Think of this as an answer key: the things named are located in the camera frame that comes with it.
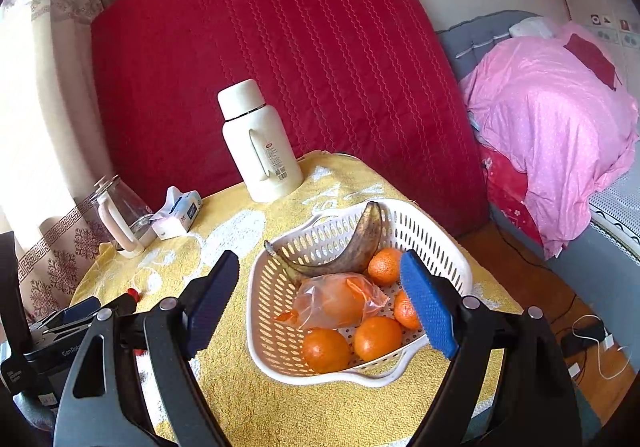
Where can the small cherry tomato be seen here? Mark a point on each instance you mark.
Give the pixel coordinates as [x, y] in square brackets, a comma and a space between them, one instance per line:
[132, 293]

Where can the patterned beige curtain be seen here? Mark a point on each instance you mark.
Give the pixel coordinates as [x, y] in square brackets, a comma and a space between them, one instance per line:
[50, 247]

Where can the white tissue box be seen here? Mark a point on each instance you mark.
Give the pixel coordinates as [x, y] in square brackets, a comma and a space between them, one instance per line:
[177, 217]

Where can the dark red cloth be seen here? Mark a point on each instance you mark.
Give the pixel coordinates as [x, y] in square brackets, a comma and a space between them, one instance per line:
[592, 59]

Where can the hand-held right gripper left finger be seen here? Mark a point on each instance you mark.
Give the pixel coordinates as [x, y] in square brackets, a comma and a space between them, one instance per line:
[212, 307]

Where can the white plastic basket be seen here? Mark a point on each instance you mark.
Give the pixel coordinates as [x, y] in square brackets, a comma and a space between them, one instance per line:
[275, 322]

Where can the white thermos flask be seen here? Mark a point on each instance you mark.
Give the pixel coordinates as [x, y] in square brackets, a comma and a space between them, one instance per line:
[257, 147]

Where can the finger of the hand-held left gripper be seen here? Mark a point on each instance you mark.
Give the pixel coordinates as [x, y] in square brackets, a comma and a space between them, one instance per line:
[80, 310]
[122, 304]

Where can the yellow and white towel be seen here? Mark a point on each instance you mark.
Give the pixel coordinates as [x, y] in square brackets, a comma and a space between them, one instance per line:
[235, 227]

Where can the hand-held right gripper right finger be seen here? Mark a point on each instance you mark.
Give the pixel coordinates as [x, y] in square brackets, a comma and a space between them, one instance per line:
[430, 307]

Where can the overripe brown banana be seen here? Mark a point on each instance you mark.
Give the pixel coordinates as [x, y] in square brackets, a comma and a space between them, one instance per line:
[362, 242]

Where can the grey bed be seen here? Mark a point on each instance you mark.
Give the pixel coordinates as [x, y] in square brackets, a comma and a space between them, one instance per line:
[600, 277]

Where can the black power strip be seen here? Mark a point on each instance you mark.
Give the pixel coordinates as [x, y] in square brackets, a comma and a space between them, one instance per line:
[580, 339]

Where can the red floral bed sheet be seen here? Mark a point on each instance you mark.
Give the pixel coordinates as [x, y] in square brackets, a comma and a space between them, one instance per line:
[510, 197]

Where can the red quilted mattress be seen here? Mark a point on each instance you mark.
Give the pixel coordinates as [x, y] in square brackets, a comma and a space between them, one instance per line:
[300, 52]

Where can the mandarin orange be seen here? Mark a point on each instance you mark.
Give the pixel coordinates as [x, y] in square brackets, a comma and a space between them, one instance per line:
[385, 267]
[326, 351]
[377, 339]
[406, 312]

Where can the pink blanket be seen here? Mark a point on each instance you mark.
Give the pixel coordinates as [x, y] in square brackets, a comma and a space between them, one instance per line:
[545, 127]

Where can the white patterned bed mat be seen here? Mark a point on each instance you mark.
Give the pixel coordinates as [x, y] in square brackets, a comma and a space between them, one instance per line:
[617, 207]

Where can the white pillow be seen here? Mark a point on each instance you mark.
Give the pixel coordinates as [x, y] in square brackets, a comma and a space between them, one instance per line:
[532, 27]

